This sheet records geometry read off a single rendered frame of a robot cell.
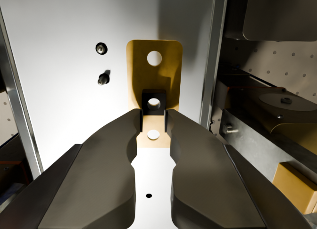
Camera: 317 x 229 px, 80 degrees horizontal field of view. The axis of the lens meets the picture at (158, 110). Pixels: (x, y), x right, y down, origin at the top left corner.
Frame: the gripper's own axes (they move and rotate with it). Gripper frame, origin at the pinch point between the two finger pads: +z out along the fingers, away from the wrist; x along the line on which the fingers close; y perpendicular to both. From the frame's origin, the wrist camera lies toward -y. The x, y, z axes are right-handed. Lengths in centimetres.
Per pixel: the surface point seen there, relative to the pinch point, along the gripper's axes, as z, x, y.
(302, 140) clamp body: 3.2, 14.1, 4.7
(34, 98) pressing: 7.9, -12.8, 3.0
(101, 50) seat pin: 7.8, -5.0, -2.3
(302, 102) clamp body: 8.7, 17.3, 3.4
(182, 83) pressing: 8.2, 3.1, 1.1
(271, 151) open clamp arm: 1.6, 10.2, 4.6
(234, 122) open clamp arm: 6.9, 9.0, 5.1
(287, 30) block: 10.7, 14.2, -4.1
